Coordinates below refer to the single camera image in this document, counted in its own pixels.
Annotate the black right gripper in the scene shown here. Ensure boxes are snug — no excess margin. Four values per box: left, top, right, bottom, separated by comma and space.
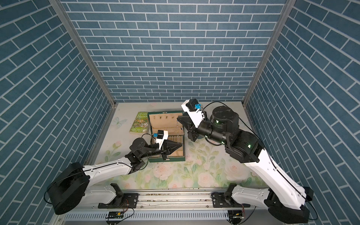
178, 114, 229, 147

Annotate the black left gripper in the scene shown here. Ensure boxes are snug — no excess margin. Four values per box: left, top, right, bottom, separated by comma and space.
138, 141, 180, 162

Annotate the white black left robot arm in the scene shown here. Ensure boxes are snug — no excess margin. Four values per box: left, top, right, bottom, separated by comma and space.
46, 137, 182, 215

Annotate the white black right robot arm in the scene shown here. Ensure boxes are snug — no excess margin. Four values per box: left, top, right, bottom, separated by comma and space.
177, 99, 314, 224

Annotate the green jewelry box beige lining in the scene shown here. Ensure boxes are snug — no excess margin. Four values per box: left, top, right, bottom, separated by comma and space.
147, 110, 186, 163

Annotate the green treehouse paperback book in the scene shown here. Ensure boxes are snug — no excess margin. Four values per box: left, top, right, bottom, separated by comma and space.
129, 112, 149, 134

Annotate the left small circuit board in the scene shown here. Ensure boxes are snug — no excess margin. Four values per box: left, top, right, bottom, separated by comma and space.
106, 211, 124, 220

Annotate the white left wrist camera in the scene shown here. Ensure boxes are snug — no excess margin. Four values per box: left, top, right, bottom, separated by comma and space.
153, 130, 168, 149

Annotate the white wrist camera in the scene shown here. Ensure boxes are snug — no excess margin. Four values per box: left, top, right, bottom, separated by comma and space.
181, 98, 205, 128
153, 130, 168, 149

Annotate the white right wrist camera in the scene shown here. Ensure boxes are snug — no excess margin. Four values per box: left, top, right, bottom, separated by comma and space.
181, 98, 205, 128

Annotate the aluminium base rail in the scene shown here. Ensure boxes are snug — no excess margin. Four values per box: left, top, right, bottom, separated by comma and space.
63, 191, 265, 225

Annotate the aluminium left corner post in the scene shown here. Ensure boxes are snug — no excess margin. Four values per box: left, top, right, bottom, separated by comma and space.
49, 0, 116, 107

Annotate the aluminium corner post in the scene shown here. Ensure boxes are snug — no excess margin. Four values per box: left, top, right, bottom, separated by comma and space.
49, 0, 116, 107
243, 0, 296, 107

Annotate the aluminium right corner post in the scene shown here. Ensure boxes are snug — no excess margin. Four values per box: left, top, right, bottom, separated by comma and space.
243, 0, 296, 107

